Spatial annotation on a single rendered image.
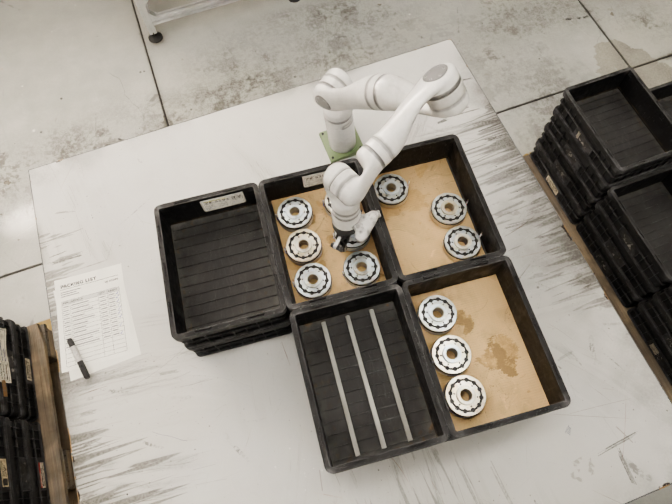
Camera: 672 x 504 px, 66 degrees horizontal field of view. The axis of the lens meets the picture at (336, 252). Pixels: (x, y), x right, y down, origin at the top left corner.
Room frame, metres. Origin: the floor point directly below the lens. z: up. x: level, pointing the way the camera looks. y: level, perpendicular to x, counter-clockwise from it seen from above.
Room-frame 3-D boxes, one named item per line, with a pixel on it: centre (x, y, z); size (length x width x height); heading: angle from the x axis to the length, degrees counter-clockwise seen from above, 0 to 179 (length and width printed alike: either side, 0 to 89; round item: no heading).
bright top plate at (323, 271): (0.50, 0.07, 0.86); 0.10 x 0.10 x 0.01
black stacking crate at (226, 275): (0.56, 0.32, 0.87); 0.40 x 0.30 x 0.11; 10
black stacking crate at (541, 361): (0.28, -0.34, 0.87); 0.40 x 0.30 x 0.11; 10
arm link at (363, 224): (0.59, -0.05, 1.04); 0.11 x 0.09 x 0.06; 56
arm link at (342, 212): (0.61, -0.03, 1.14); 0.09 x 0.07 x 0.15; 38
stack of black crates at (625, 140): (1.14, -1.11, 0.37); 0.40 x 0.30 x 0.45; 16
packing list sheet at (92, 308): (0.49, 0.75, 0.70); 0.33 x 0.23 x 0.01; 16
